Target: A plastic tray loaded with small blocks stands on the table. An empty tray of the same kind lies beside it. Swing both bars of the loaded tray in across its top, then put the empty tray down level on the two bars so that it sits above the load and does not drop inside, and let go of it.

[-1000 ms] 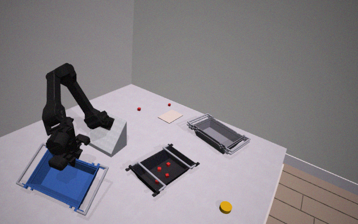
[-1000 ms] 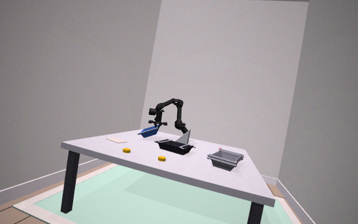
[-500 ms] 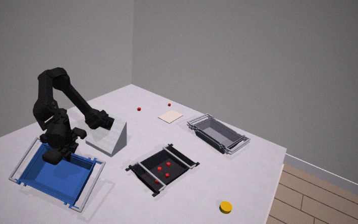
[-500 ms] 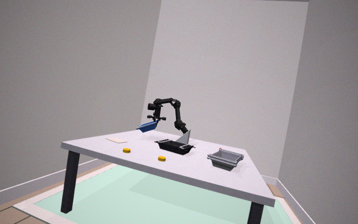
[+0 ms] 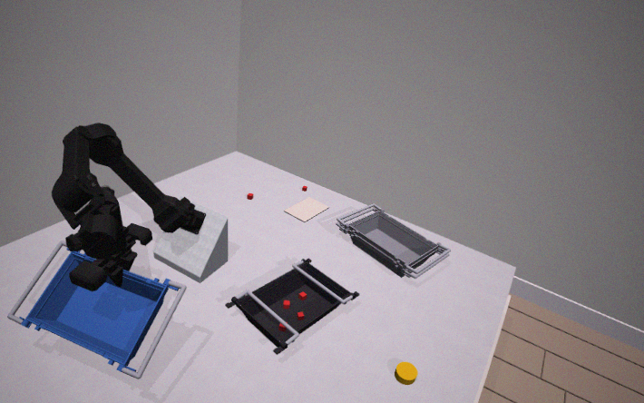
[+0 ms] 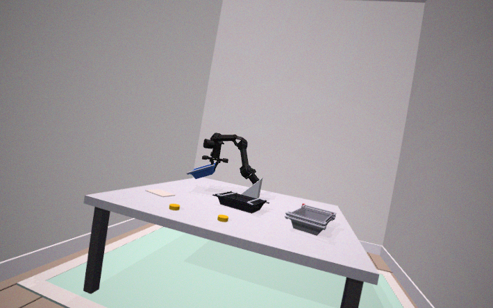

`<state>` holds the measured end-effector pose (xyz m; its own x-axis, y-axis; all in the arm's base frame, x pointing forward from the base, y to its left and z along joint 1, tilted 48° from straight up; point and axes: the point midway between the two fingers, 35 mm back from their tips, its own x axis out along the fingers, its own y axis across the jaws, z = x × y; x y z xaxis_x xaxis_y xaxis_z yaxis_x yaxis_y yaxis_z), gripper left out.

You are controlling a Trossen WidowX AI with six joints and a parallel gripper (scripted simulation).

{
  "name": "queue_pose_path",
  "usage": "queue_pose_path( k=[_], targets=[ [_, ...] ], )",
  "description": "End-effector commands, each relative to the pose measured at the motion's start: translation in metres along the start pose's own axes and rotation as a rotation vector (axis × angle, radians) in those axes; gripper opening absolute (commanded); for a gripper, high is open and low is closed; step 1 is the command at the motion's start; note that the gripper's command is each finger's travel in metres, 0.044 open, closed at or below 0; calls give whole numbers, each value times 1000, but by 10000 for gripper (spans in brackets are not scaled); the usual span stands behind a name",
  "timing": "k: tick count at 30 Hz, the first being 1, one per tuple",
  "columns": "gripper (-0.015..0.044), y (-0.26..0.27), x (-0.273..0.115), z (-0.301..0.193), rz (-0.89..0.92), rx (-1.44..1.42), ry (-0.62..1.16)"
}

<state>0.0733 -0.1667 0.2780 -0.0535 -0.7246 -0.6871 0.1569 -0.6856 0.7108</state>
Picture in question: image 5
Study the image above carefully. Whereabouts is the yellow cylinder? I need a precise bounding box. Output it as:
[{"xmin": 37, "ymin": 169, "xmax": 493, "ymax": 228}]
[{"xmin": 395, "ymin": 362, "xmax": 418, "ymax": 385}]

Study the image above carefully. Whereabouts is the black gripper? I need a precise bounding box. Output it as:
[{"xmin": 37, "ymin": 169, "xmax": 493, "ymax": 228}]
[{"xmin": 69, "ymin": 223, "xmax": 152, "ymax": 291}]

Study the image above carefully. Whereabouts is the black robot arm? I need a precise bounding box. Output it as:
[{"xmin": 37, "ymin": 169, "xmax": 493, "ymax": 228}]
[{"xmin": 52, "ymin": 123, "xmax": 206, "ymax": 259}]

